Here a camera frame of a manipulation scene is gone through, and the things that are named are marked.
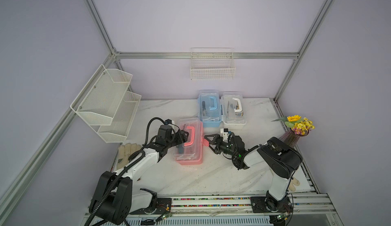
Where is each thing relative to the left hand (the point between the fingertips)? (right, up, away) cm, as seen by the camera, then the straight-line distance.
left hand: (184, 138), depth 88 cm
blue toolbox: (+16, +18, +13) cm, 28 cm away
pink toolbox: (+4, -6, -9) cm, 12 cm away
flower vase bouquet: (+60, +8, -13) cm, 61 cm away
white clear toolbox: (+33, +19, +18) cm, 41 cm away
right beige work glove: (+61, -22, -6) cm, 65 cm away
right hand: (+13, -2, 0) cm, 13 cm away
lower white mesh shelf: (-39, +11, +7) cm, 41 cm away
